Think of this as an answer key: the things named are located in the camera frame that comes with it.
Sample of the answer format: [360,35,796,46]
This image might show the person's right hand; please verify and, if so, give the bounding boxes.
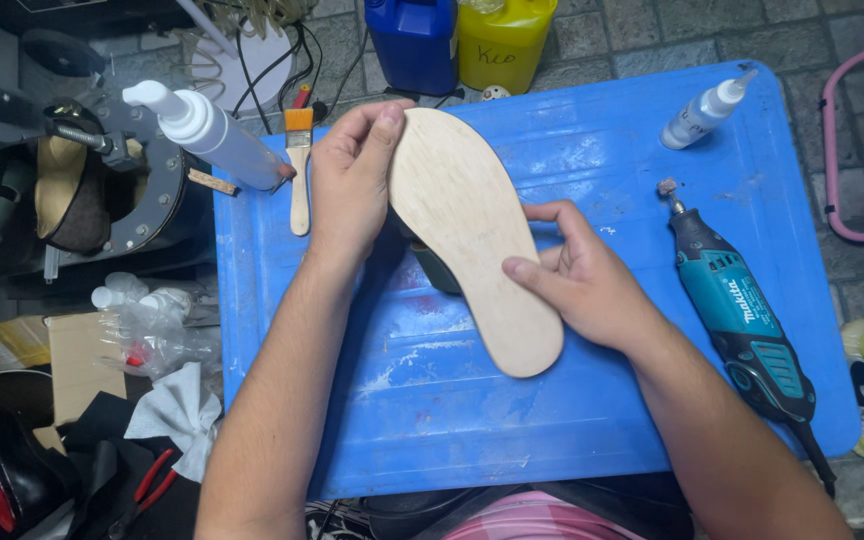
[501,199,666,355]

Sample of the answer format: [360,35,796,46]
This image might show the person's left hand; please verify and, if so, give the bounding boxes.
[306,98,417,265]

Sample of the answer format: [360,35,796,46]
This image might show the beige shoe insole board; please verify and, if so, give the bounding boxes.
[387,107,565,379]

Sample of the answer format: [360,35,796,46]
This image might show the wooden brush with orange ferrule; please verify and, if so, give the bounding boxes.
[284,107,315,237]

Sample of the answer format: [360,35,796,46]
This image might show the blue plastic work tray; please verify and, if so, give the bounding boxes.
[212,60,863,501]

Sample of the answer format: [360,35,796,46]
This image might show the small wooden block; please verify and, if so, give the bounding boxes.
[187,168,240,198]

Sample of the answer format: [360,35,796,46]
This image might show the large white squeeze bottle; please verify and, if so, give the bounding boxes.
[122,79,297,192]

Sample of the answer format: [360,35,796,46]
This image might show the teal rotary tool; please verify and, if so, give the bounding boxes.
[656,177,839,499]

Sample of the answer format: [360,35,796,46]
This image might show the white round disc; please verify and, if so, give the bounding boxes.
[190,21,295,116]

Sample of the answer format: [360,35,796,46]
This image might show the blue plastic jerrycan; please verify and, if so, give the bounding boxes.
[363,0,460,97]

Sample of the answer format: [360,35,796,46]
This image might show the yellow plastic jerrycan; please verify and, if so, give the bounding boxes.
[457,0,558,96]

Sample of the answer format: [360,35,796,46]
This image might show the small white squeeze bottle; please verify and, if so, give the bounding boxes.
[660,69,759,151]

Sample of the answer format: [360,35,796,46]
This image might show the person's pink checked clothing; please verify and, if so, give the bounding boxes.
[441,491,647,540]

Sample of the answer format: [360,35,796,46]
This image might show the clear plastic bag with bottles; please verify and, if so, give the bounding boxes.
[90,271,222,380]

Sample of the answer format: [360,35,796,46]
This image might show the white crumpled cloth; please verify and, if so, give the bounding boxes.
[123,362,223,483]

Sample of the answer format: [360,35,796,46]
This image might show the grey shoe press machine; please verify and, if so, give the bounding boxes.
[0,0,212,301]

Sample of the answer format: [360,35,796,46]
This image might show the brown cardboard piece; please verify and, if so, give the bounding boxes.
[33,311,129,455]

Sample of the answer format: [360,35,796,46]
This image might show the black and red shoe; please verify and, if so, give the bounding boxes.
[0,390,81,540]

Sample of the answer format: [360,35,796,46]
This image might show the black cables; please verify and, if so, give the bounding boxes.
[231,18,373,136]

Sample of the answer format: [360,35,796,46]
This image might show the red handled pliers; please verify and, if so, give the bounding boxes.
[108,448,178,540]

